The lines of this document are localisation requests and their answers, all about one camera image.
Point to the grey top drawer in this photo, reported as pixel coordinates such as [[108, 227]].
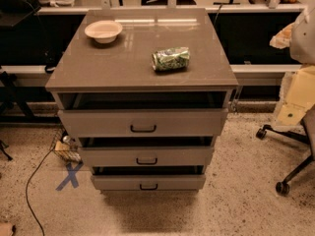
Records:
[[142, 123]]

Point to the grey middle drawer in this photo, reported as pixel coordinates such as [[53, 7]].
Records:
[[146, 156]]

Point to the wire basket with items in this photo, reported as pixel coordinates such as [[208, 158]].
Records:
[[64, 147]]

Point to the white paper bowl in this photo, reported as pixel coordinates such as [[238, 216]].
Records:
[[103, 31]]

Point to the grey bottom drawer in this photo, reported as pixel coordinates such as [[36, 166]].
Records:
[[149, 182]]

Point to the black chair at left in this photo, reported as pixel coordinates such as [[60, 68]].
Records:
[[13, 12]]

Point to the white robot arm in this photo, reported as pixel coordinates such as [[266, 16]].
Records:
[[299, 37]]

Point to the blue tape cross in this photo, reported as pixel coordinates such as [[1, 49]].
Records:
[[71, 177]]

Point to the grey drawer cabinet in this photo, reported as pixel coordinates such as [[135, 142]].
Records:
[[119, 76]]

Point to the grey drawer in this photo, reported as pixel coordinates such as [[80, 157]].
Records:
[[146, 156], [142, 123], [149, 182]]

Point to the crushed green soda can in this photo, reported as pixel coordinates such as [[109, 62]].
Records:
[[171, 59]]

